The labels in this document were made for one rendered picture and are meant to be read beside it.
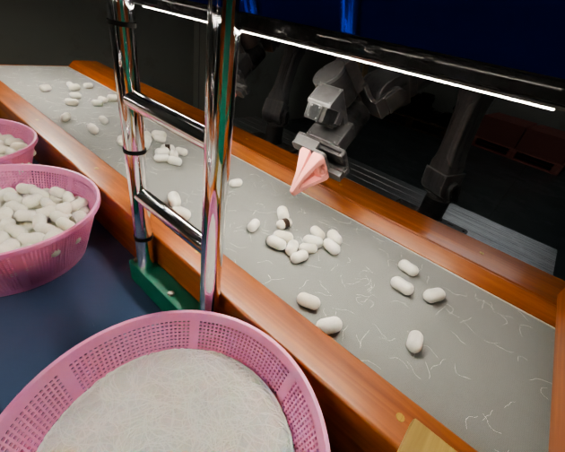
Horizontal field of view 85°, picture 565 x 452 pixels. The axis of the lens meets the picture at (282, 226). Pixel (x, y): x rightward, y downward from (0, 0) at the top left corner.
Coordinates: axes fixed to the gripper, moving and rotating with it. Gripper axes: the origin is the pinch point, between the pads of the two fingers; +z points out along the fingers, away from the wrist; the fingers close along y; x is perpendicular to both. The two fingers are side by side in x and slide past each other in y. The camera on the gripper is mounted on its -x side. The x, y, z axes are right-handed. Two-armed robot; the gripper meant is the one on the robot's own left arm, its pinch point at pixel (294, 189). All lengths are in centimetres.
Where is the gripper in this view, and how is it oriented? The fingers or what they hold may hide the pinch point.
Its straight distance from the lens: 54.7
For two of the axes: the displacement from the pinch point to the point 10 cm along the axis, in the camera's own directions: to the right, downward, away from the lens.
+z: -6.0, 7.8, -1.7
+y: 7.5, 4.7, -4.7
